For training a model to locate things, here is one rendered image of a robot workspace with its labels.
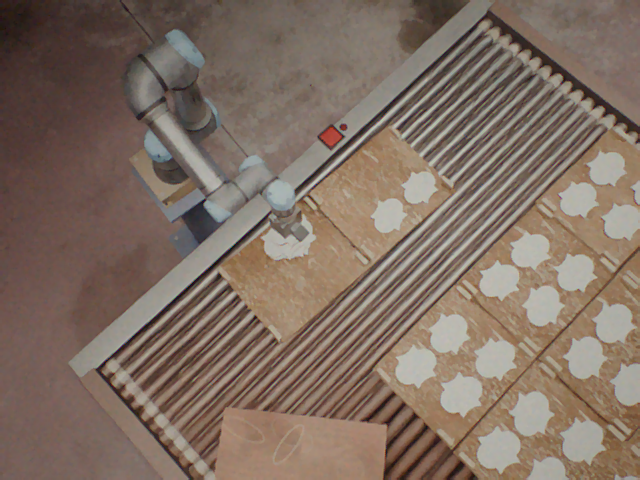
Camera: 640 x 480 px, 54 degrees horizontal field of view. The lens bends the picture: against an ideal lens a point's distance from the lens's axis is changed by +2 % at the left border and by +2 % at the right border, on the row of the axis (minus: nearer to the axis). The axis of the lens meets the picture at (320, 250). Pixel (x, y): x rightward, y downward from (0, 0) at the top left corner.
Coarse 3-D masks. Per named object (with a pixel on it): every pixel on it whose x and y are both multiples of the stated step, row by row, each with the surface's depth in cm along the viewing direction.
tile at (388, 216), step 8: (392, 200) 219; (384, 208) 218; (392, 208) 218; (400, 208) 218; (376, 216) 217; (384, 216) 217; (392, 216) 217; (400, 216) 217; (376, 224) 216; (384, 224) 216; (392, 224) 216; (384, 232) 215
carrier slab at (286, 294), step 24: (312, 216) 219; (336, 240) 216; (240, 264) 214; (264, 264) 214; (288, 264) 214; (312, 264) 213; (336, 264) 213; (360, 264) 213; (240, 288) 211; (264, 288) 211; (288, 288) 211; (312, 288) 211; (336, 288) 211; (264, 312) 209; (288, 312) 209; (312, 312) 209; (288, 336) 206
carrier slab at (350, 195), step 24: (384, 144) 226; (408, 144) 226; (360, 168) 224; (384, 168) 224; (408, 168) 223; (432, 168) 223; (336, 192) 221; (360, 192) 221; (384, 192) 221; (336, 216) 218; (360, 216) 218; (408, 216) 218; (360, 240) 216; (384, 240) 216
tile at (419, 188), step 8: (416, 176) 221; (424, 176) 221; (432, 176) 221; (408, 184) 220; (416, 184) 220; (424, 184) 220; (432, 184) 220; (408, 192) 219; (416, 192) 219; (424, 192) 219; (432, 192) 219; (408, 200) 219; (416, 200) 219; (424, 200) 218
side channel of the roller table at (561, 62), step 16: (496, 16) 240; (512, 16) 240; (512, 32) 240; (528, 32) 237; (528, 48) 239; (544, 48) 235; (544, 64) 239; (560, 64) 233; (576, 64) 233; (576, 80) 232; (592, 80) 231; (592, 96) 232; (608, 96) 229; (608, 112) 232; (624, 112) 227
